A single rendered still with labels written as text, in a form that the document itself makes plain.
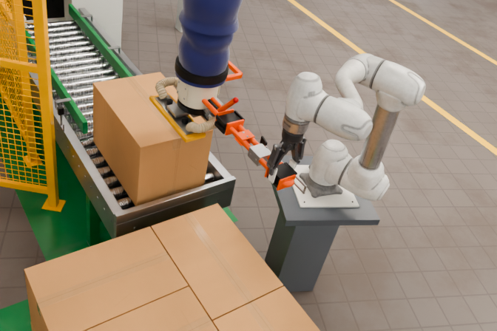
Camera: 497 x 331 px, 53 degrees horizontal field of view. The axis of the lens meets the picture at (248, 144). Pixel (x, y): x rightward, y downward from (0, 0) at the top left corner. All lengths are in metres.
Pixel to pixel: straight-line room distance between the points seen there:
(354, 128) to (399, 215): 2.40
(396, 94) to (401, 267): 1.73
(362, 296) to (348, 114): 1.87
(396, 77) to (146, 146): 1.15
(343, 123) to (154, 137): 1.13
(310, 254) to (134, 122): 1.21
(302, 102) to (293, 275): 1.58
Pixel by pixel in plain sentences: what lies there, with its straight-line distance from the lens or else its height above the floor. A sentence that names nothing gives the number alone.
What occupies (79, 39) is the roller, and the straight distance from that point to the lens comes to 4.17.
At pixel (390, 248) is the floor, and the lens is 3.64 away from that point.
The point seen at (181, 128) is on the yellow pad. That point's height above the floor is 1.17.
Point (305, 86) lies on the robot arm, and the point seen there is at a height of 1.67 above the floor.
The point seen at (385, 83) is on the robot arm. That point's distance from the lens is 2.08.
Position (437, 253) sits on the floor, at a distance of 3.80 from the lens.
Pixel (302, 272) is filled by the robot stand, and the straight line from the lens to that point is 3.00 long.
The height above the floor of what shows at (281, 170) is 1.29.
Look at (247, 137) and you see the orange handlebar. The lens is 1.96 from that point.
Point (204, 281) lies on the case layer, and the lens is 2.37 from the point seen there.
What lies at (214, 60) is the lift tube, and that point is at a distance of 2.03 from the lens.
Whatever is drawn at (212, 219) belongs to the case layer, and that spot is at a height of 0.54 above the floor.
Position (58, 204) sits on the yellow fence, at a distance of 3.45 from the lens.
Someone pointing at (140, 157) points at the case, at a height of 0.89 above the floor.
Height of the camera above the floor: 2.42
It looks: 36 degrees down
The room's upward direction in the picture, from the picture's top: 13 degrees clockwise
